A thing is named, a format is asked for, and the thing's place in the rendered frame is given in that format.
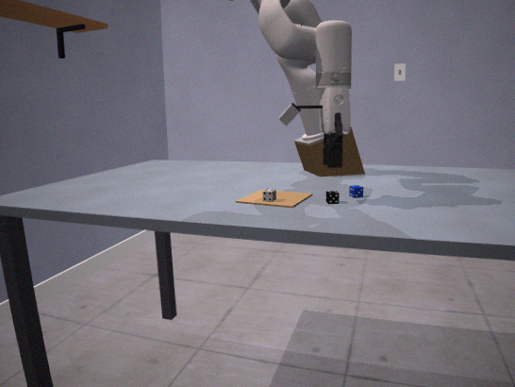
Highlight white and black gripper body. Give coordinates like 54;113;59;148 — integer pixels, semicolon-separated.
316;85;351;135

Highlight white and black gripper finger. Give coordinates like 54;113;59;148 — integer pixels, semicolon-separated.
324;134;329;165
327;113;343;168

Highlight black die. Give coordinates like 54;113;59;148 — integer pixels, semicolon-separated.
326;191;339;204

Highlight blue die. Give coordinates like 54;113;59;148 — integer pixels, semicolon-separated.
349;185;363;198

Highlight white die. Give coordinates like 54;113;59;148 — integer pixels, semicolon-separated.
262;189;276;202

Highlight tan flat mat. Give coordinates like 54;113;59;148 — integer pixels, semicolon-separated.
236;190;312;208

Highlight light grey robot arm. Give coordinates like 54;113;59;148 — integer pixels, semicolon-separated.
250;0;352;141

